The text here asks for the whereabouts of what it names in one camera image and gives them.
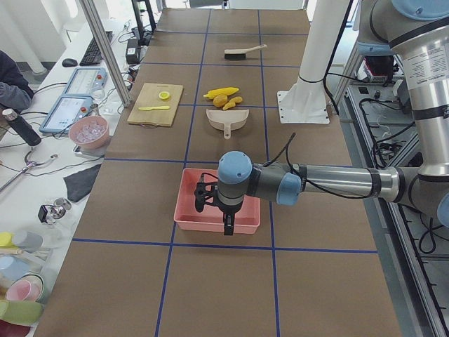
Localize pink bowl with ice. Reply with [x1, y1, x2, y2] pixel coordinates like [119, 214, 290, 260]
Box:
[69, 116, 109, 150]

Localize teach pendant tablet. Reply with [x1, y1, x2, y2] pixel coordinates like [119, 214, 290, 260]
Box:
[63, 67, 107, 95]
[39, 95, 93, 133]

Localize tan toy ginger root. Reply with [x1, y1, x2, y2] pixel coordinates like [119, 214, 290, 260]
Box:
[222, 96, 243, 111]

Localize beige hand brush black bristles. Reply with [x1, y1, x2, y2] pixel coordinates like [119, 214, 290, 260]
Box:
[224, 44, 267, 60]

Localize stack of coloured cups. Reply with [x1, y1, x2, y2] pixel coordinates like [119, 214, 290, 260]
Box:
[1, 232, 44, 336]

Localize yellow toy lemon slices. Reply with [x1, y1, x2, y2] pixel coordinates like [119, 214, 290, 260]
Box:
[158, 91, 171, 100]

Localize wooden cutting board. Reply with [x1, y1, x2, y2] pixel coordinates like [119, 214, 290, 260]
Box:
[127, 83, 183, 127]

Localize black keyboard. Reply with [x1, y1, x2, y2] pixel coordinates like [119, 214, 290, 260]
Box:
[79, 38, 102, 67]

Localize brown toy potato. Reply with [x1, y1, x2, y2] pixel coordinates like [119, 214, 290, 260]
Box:
[213, 94, 228, 107]

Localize lower teach pendant tablet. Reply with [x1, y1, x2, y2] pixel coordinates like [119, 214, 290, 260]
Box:
[39, 95, 93, 133]

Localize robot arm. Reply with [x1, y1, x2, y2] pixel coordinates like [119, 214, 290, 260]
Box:
[212, 1, 448, 234]

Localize yellow plastic toy knife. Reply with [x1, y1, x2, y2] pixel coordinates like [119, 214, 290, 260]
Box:
[138, 105, 170, 112]

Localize yellow toy corn cob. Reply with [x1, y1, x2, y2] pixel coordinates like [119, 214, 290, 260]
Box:
[203, 87, 239, 100]

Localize black computer mouse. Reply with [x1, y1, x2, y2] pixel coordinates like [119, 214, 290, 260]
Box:
[61, 58, 78, 67]

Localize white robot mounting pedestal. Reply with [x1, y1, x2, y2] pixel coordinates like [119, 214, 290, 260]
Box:
[277, 0, 352, 124]

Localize beige plastic dustpan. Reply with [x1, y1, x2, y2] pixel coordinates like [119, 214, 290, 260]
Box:
[206, 109, 250, 140]

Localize upper teach pendant tablet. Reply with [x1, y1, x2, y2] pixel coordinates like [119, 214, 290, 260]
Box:
[63, 67, 107, 95]

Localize metal lab stand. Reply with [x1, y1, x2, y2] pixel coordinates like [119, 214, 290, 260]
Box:
[1, 147, 59, 192]

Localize aluminium frame post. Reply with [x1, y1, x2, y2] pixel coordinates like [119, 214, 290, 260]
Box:
[79, 0, 130, 107]

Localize pink plastic bin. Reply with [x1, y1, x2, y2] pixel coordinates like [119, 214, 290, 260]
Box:
[173, 168, 260, 234]

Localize black power adapter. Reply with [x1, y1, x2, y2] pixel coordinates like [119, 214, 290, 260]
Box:
[126, 39, 140, 65]

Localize person in dark jacket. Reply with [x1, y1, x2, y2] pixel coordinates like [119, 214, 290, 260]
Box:
[1, 51, 34, 112]

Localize black water bottle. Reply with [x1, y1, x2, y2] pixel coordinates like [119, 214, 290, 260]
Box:
[2, 109, 41, 147]

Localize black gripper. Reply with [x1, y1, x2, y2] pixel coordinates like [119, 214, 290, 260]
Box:
[217, 190, 244, 236]

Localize dark grey cloth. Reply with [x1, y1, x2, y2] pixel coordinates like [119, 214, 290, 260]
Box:
[63, 164, 101, 202]

